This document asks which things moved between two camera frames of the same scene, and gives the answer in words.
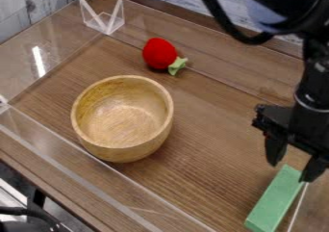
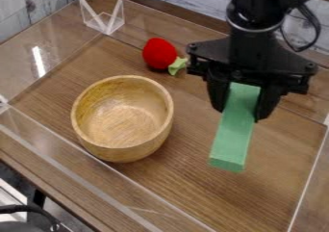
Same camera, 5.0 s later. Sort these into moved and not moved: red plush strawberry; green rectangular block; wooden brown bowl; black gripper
Moved: green rectangular block; black gripper
Not moved: wooden brown bowl; red plush strawberry
